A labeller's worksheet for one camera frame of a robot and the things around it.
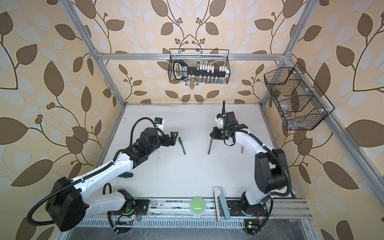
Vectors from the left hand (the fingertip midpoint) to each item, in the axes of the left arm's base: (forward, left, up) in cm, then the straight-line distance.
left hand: (172, 130), depth 80 cm
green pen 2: (-1, -22, -13) cm, 25 cm away
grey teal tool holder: (-28, -26, -17) cm, 42 cm away
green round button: (-32, -15, -22) cm, 41 cm away
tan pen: (+1, -43, -20) cm, 47 cm away
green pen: (+2, -4, -20) cm, 20 cm away
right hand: (+4, -23, -9) cm, 24 cm away
